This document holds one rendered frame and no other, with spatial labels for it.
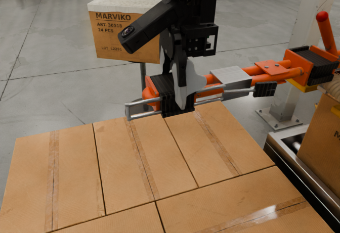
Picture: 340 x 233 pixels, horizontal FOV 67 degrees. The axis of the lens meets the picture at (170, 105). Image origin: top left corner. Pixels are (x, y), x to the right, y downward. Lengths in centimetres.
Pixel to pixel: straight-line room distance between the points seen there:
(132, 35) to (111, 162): 93
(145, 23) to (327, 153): 97
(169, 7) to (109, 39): 156
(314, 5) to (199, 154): 131
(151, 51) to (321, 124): 120
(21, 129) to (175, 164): 168
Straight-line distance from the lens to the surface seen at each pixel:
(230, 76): 55
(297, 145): 148
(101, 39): 199
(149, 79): 51
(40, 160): 141
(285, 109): 242
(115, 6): 186
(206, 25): 45
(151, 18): 43
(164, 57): 49
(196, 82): 46
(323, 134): 120
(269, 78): 59
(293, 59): 67
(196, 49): 46
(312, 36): 215
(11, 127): 266
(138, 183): 118
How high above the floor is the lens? 148
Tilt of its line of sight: 36 degrees down
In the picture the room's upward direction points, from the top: straight up
